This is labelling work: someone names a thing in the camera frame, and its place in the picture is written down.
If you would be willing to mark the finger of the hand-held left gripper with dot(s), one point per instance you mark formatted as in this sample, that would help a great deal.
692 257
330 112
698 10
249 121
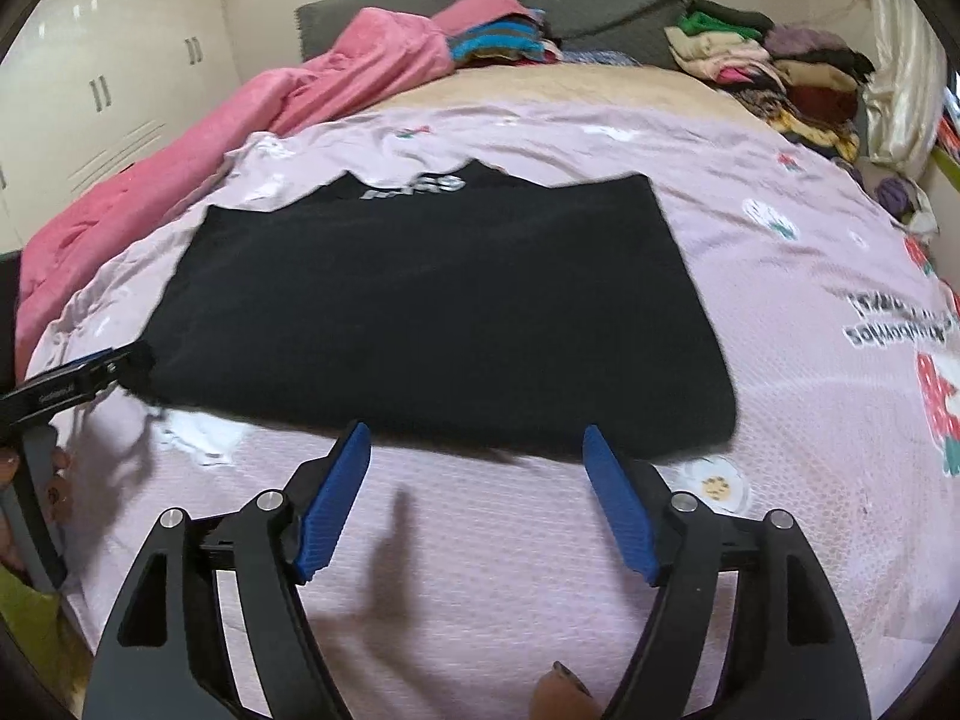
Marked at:
67 386

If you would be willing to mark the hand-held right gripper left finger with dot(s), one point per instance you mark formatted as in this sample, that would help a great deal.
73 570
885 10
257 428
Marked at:
337 495

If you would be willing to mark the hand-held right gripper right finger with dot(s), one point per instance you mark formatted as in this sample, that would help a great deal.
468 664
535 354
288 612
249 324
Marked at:
622 502

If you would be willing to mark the black sweater with orange cuffs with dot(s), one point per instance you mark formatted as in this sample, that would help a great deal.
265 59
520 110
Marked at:
450 315

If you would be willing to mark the pile of mixed folded clothes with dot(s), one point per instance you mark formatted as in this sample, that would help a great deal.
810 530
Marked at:
757 67

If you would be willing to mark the stack of colourful folded clothes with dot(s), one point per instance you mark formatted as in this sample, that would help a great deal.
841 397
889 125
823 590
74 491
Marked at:
502 37

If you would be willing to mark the person's left hand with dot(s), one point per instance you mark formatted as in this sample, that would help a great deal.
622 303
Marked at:
60 465

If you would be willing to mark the person's right hand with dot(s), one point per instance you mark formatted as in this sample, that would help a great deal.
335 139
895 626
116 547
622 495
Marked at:
562 694

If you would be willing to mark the yellow-green cloth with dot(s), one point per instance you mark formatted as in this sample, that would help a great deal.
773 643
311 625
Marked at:
30 630

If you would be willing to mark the lilac printed bed sheet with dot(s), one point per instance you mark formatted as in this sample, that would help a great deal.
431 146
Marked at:
787 390

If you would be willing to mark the pink fleece blanket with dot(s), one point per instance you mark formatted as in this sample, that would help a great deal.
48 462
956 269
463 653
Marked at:
225 165

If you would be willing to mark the white wardrobe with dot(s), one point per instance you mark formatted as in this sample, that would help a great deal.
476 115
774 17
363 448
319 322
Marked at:
97 90

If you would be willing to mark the purple crumpled cloth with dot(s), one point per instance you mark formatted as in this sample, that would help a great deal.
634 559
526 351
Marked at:
904 199

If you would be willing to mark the beige mattress cover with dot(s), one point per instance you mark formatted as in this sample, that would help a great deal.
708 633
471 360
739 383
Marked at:
600 86

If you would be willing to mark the cream shiny curtain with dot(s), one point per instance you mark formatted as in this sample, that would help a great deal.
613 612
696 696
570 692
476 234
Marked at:
900 75

